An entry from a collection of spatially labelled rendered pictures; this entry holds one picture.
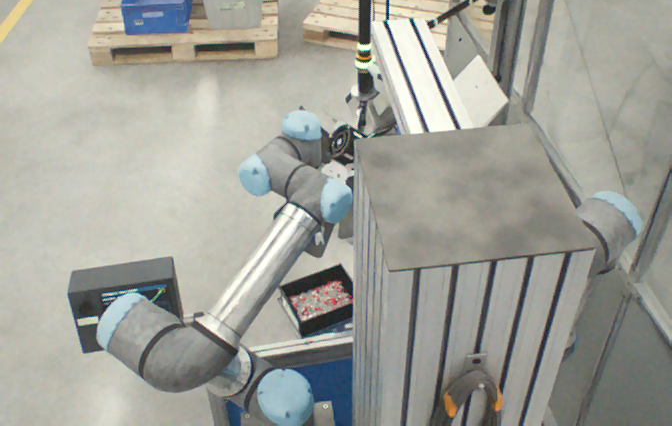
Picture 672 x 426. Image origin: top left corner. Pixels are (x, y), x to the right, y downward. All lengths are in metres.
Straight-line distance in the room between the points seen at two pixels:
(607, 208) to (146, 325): 0.87
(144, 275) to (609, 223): 1.11
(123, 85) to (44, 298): 1.73
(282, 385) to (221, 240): 2.17
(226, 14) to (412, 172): 4.15
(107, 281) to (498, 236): 1.26
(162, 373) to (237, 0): 3.88
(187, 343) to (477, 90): 1.42
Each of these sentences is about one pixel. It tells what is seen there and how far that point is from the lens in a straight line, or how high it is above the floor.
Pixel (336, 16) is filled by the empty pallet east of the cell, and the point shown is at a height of 0.13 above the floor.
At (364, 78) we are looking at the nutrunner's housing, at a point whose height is 1.51.
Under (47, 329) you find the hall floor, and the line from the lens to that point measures 3.66.
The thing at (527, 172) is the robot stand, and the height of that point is 2.03.
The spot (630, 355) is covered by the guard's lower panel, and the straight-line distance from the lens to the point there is 2.52.
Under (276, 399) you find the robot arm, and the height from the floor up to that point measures 1.27.
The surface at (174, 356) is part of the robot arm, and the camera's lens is 1.35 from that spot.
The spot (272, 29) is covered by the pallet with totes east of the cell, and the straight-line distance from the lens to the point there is 5.14.
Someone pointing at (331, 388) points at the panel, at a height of 0.62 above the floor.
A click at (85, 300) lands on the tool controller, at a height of 1.23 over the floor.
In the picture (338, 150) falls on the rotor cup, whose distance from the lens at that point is 2.36.
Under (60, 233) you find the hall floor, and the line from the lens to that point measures 4.07.
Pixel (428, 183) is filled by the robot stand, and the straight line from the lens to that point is 1.00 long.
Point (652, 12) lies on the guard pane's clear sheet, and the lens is 2.19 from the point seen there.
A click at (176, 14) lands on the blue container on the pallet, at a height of 0.28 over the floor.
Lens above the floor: 2.68
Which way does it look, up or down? 42 degrees down
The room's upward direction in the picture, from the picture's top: 1 degrees counter-clockwise
